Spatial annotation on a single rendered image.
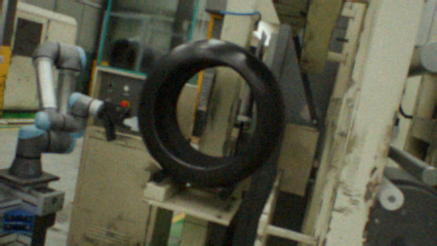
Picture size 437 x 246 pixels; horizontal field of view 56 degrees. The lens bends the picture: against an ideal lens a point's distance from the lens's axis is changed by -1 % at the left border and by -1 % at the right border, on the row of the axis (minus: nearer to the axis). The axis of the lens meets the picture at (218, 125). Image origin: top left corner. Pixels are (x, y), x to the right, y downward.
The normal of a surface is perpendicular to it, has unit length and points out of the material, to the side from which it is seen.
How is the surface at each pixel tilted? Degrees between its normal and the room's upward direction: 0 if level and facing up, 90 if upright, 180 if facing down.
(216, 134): 90
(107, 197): 90
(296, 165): 90
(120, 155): 90
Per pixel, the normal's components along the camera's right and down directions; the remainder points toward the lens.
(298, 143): -0.21, 0.07
